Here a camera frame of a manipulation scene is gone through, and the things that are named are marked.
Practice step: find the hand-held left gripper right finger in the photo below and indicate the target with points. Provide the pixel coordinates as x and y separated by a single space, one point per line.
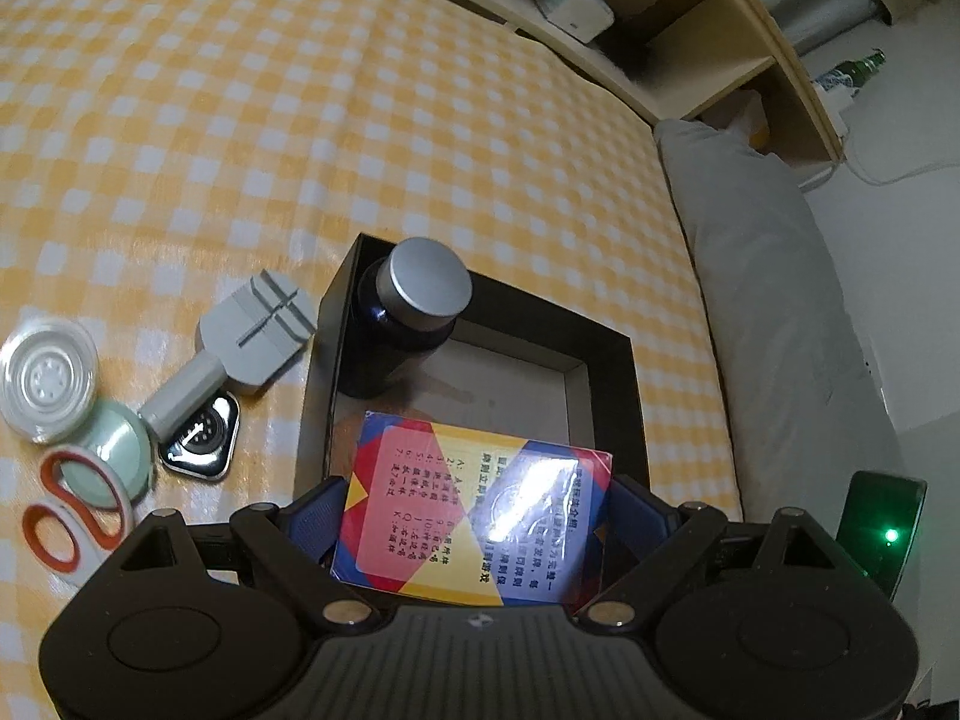
637 510

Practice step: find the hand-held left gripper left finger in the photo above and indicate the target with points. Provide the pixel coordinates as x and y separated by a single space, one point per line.
315 517

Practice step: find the black cardboard box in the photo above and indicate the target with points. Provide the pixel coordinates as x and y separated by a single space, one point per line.
600 390

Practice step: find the colourful card box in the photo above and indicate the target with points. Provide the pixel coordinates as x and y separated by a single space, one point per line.
465 510

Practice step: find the dark blue bottle silver cap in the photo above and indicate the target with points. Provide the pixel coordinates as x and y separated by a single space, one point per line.
390 345

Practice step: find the grey watch link tool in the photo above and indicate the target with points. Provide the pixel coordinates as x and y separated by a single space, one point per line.
255 337

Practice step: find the mint green round case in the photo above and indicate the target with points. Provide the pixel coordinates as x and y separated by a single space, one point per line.
112 450

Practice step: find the clear round plastic lid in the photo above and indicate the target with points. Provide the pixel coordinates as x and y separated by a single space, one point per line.
49 382

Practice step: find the grey pillow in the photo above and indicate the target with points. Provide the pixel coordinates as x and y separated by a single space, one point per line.
765 300

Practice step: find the white power adapter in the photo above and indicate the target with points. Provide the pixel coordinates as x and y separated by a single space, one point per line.
841 109

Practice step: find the yellowish plastic bag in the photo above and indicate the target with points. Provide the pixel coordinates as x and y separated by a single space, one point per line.
754 120

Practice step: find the green glass bottle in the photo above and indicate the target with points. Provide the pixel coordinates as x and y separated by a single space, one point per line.
862 67

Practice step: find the wooden shelf unit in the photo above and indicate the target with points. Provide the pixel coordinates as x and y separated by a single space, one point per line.
795 60

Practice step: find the white tissue box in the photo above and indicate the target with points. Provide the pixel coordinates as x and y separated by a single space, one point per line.
581 15

